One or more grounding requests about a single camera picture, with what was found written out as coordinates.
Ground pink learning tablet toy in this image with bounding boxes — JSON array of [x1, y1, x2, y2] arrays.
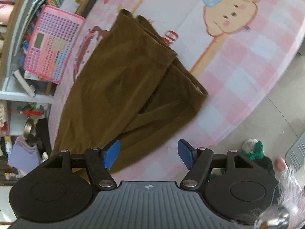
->
[[24, 5, 85, 84]]

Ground white leaning book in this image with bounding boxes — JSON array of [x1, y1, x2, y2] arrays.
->
[[12, 69, 36, 97]]

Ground pink checkered table mat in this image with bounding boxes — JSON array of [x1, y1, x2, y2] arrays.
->
[[49, 0, 304, 181]]

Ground brass bowl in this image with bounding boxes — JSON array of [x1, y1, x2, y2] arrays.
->
[[23, 118, 36, 139]]

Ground folded lavender cloth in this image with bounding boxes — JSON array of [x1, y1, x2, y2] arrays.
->
[[8, 135, 41, 176]]

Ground brown corduroy pants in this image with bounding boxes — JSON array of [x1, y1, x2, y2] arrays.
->
[[54, 9, 208, 172]]

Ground black case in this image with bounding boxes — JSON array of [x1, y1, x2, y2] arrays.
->
[[36, 118, 52, 156]]

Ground green white plush toy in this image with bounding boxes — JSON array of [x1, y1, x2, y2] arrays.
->
[[241, 139, 265, 161]]

